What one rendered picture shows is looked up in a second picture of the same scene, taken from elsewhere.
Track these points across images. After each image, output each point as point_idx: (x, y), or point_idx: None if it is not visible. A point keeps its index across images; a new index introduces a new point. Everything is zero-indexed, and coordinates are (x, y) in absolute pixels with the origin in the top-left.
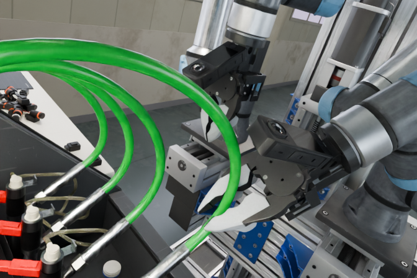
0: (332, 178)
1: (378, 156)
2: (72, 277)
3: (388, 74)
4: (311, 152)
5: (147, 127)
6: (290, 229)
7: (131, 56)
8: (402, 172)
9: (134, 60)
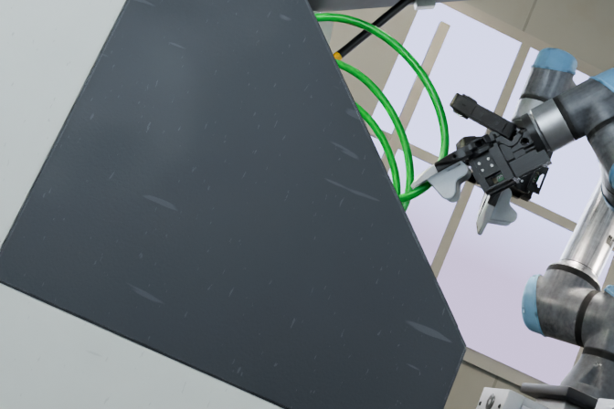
0: (529, 160)
1: (549, 119)
2: None
3: None
4: (491, 111)
5: (401, 142)
6: None
7: (380, 29)
8: (604, 162)
9: (381, 31)
